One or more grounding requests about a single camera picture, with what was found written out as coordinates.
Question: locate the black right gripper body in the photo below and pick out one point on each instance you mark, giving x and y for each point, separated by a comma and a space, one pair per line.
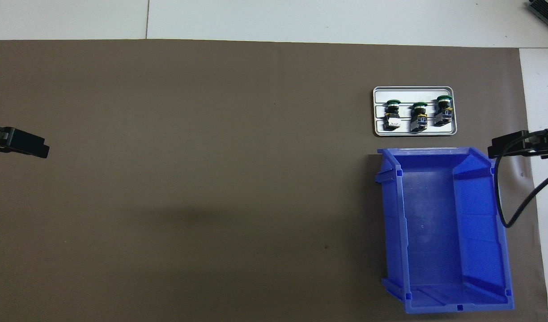
544, 143

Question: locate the green push button switch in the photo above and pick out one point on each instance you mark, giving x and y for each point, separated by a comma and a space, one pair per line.
419, 120
443, 115
393, 120

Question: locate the silver metal tray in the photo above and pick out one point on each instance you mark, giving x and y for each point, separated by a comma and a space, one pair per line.
412, 95

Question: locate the blue plastic storage bin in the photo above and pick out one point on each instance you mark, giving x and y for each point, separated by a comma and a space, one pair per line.
435, 232

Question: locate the brown paper table mat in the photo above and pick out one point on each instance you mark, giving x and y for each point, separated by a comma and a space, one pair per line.
211, 179

